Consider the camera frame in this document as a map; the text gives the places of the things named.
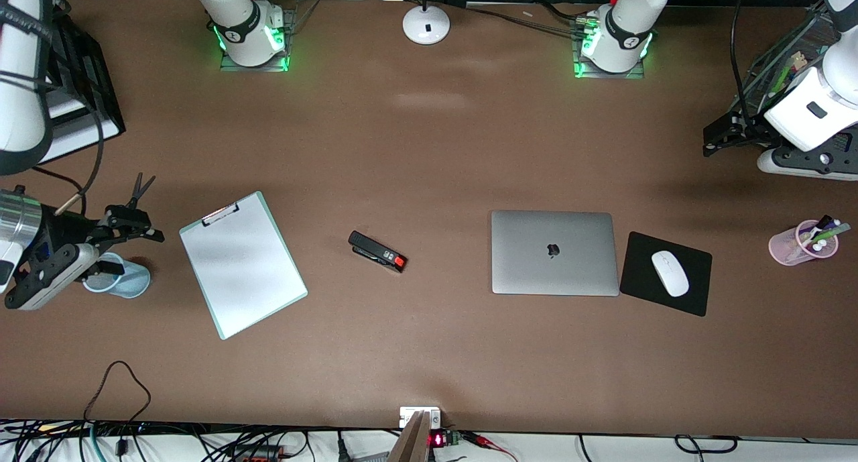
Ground silver laptop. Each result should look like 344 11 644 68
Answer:
491 211 620 296

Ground black scissors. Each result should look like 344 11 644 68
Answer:
129 172 157 212

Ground white small box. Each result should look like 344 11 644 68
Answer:
400 406 442 429

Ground black mouse pad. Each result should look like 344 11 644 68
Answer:
619 231 713 317

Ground grey mounting post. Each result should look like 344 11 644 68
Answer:
387 410 431 462

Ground green marker in tray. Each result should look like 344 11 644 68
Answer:
776 58 806 93

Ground white computer mouse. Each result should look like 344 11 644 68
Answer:
652 250 690 298

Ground tangled black cable bundle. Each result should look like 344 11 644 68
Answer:
0 418 222 462

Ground pink translucent pen cup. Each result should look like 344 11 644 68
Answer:
769 219 840 267

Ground red wire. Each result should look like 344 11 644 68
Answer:
461 431 518 462

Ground white clipboard with paper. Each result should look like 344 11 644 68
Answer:
179 191 309 341

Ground white round lamp base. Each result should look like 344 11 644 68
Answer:
402 0 451 46

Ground black wire mesh tray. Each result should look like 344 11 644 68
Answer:
736 1 839 117

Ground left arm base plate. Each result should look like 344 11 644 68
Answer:
573 11 648 80

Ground blue mesh pen cup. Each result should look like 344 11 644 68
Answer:
82 251 151 299

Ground black stacked paper tray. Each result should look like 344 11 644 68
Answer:
40 0 126 165

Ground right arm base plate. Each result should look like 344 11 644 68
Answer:
220 7 296 72

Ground black stapler with red tip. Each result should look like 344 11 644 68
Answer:
348 231 408 274

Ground black cables behind bases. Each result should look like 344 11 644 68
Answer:
466 3 597 39

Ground black coiled cable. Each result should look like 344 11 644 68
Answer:
674 434 739 453

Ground orange black power strip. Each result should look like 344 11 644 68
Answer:
228 444 288 462

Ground black looped thin cable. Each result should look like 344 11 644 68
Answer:
84 360 151 426

